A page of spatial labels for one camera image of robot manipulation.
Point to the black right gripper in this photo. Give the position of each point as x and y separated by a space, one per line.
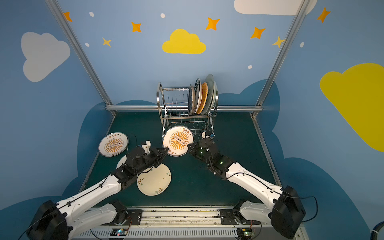
197 146

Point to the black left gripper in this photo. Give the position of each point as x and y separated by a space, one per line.
157 155

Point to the orange sunburst plate front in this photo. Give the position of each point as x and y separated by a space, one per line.
177 140

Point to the orange sunburst plate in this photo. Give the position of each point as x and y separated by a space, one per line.
113 144
177 140

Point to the white plate with black motif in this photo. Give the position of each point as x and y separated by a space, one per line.
121 161

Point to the small pale green plate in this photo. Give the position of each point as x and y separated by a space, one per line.
215 97

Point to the yellow woven plate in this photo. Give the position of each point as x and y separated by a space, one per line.
202 97

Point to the steel two-tier dish rack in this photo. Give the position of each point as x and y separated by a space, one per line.
178 96

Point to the dark blue speckled plate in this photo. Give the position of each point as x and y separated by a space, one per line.
191 100

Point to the green rim Hao Wei plate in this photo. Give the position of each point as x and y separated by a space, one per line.
197 89

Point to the large pale green plate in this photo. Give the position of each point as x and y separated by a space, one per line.
210 83

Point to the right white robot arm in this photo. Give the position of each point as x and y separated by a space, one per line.
284 208

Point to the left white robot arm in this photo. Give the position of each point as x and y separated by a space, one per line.
68 218

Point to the orange sunburst plate by rack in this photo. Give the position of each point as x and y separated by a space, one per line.
113 144

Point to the cream floral plate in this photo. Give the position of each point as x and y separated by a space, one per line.
154 181

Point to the right green circuit board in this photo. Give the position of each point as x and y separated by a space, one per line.
244 234

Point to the green circuit board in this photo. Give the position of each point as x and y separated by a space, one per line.
244 234
119 232

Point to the left green circuit board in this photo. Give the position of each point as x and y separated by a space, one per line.
119 232

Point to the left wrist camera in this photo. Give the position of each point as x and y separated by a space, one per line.
146 146

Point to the aluminium back frame rail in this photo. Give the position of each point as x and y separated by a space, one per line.
142 108

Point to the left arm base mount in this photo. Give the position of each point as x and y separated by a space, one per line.
128 217

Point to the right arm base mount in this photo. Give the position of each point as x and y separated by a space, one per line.
232 217

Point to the left aluminium upright post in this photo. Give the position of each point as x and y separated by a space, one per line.
59 15

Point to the aluminium upright post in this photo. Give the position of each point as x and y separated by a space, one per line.
292 32
59 15

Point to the right aluminium upright post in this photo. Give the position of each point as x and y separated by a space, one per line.
292 32

